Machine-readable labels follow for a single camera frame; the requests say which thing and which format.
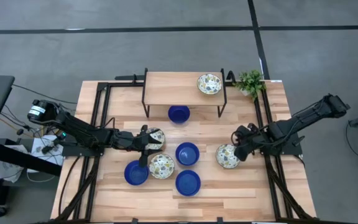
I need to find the black desk support bar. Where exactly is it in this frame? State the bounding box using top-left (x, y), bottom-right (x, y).
top-left (0, 139), bottom-right (63, 177)

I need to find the yellow bowl terrazzo pattern inside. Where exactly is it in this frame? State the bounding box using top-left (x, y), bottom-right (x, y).
top-left (148, 153), bottom-right (176, 180)
top-left (196, 73), bottom-right (223, 95)
top-left (215, 143), bottom-right (241, 170)
top-left (145, 127), bottom-right (167, 151)

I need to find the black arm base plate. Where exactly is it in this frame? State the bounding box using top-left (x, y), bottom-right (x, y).
top-left (259, 132), bottom-right (304, 156)
top-left (61, 141), bottom-right (105, 157)

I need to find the black aluminium table frame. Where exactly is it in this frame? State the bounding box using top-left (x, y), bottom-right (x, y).
top-left (50, 74), bottom-right (318, 224)

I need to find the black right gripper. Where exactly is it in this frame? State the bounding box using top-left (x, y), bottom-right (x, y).
top-left (232, 123), bottom-right (262, 162)

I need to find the blue plastic mini bowl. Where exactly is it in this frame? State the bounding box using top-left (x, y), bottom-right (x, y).
top-left (175, 142), bottom-right (200, 167)
top-left (175, 169), bottom-right (202, 197)
top-left (124, 159), bottom-right (150, 187)
top-left (167, 105), bottom-right (191, 124)

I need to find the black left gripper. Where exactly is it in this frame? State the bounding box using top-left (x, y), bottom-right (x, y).
top-left (112, 124), bottom-right (165, 168)

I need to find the white plastic bag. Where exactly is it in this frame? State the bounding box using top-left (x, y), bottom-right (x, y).
top-left (0, 144), bottom-right (24, 184)

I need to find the white patterned paper box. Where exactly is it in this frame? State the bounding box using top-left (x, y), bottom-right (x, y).
top-left (29, 134), bottom-right (65, 174)

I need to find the wooden shelf with black legs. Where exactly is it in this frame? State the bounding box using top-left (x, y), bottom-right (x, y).
top-left (140, 67), bottom-right (229, 119)

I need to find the green potted plant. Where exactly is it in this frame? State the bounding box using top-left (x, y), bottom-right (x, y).
top-left (233, 68), bottom-right (267, 102)

